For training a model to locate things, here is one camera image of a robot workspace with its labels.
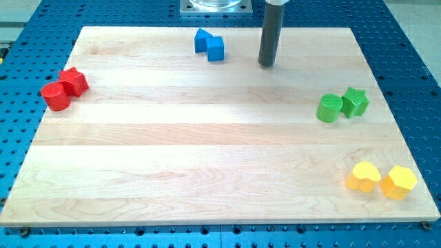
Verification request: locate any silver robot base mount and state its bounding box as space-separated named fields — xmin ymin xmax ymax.
xmin=179 ymin=0 xmax=253 ymax=16

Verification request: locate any green cylinder block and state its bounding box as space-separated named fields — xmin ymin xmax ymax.
xmin=316 ymin=94 xmax=343 ymax=123

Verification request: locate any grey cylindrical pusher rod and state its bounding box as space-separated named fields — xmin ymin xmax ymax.
xmin=258 ymin=0 xmax=289 ymax=67

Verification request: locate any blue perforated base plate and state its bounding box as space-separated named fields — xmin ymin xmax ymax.
xmin=1 ymin=0 xmax=440 ymax=247

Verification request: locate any yellow hexagon block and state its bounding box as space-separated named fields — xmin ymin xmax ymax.
xmin=380 ymin=165 xmax=418 ymax=200

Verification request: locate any left corner screw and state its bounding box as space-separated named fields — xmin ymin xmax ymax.
xmin=19 ymin=227 xmax=30 ymax=237

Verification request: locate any green star block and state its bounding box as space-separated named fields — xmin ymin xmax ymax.
xmin=341 ymin=87 xmax=369 ymax=118

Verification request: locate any yellow heart block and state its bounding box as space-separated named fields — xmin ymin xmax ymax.
xmin=345 ymin=161 xmax=382 ymax=193

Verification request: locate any corner screw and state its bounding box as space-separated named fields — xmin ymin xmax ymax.
xmin=19 ymin=227 xmax=30 ymax=237
xmin=421 ymin=221 xmax=432 ymax=231

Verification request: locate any red cylinder block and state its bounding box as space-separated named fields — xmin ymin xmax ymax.
xmin=41 ymin=82 xmax=71 ymax=112

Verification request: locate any right corner screw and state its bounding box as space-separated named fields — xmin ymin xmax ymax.
xmin=421 ymin=221 xmax=432 ymax=231

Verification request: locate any red star block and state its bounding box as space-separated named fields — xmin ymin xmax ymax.
xmin=58 ymin=67 xmax=89 ymax=97

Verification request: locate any blue block left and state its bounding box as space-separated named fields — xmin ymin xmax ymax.
xmin=194 ymin=28 xmax=213 ymax=53

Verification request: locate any blue cube block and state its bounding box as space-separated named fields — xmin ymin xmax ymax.
xmin=206 ymin=37 xmax=224 ymax=61

